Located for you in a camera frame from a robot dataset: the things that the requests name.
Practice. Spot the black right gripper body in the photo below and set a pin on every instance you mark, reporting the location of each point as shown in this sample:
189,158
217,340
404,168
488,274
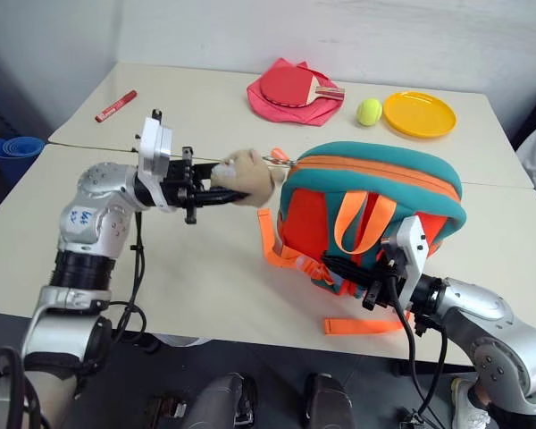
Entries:
380,291

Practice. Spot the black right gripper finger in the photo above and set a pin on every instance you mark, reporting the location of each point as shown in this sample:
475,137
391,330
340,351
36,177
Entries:
357,282
348,264

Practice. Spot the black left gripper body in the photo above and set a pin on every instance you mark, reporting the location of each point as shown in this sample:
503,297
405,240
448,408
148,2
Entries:
178,183

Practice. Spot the beige plush toy charm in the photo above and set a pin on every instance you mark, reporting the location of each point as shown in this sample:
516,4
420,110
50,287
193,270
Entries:
252,179

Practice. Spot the orange and teal backpack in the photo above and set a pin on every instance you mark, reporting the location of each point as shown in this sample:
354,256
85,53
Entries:
375,167

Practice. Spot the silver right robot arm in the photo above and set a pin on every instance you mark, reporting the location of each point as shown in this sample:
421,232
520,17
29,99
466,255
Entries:
496,330

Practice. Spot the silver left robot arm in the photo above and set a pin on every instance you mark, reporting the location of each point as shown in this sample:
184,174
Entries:
94,232

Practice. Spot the red marker pen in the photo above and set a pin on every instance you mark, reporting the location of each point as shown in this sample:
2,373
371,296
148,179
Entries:
116,106

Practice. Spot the pink cloth bag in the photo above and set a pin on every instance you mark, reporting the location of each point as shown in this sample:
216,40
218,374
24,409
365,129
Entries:
295,115

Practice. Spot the red table tennis paddle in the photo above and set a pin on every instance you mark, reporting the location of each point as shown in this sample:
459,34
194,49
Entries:
290,87

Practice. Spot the dark rounded shape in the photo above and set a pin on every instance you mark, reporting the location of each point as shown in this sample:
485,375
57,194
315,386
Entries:
223,402
327,400

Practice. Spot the yellow tennis ball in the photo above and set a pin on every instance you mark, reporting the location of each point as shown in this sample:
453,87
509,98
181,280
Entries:
369,111

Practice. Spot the yellow plastic plate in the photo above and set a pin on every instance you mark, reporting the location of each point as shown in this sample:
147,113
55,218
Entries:
420,115

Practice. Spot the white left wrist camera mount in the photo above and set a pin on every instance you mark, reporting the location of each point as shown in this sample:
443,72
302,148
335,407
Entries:
155,147

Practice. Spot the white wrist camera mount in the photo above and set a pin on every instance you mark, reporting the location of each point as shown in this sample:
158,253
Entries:
155,147
413,248

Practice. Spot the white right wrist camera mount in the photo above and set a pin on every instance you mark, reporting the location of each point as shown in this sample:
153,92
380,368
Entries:
413,248

